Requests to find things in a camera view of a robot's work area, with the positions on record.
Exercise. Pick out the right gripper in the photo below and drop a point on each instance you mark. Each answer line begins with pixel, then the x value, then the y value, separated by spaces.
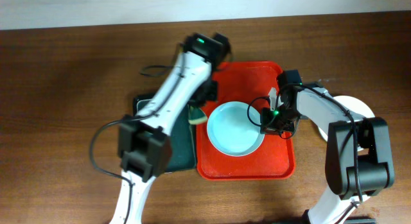
pixel 269 127

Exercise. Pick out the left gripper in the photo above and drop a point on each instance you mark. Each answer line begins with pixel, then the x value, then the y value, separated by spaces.
pixel 201 101

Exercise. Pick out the green and yellow sponge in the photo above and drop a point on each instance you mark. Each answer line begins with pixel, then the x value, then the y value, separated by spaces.
pixel 196 116

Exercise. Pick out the light blue plate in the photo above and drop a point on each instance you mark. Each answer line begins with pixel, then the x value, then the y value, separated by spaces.
pixel 233 130

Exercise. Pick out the white plate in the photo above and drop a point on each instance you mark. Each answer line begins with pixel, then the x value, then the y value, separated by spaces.
pixel 356 105

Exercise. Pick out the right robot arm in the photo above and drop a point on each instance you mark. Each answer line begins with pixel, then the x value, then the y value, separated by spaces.
pixel 358 162

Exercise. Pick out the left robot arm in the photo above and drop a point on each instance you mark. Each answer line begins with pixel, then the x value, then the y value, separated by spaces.
pixel 195 62

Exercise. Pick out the red plastic serving tray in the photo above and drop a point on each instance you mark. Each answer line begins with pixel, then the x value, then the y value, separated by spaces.
pixel 274 159

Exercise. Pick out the black rectangular tray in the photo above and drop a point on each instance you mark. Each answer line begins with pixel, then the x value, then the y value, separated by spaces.
pixel 180 147

